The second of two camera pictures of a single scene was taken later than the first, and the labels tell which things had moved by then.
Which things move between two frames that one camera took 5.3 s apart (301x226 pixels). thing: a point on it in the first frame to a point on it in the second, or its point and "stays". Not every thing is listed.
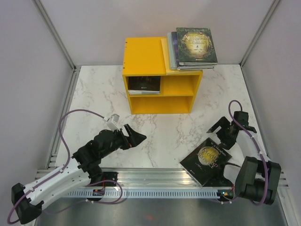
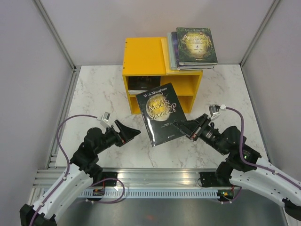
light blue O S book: (143, 92) stays
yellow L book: (169, 71) stays
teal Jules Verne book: (143, 92) stays
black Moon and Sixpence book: (205, 161) to (160, 109)
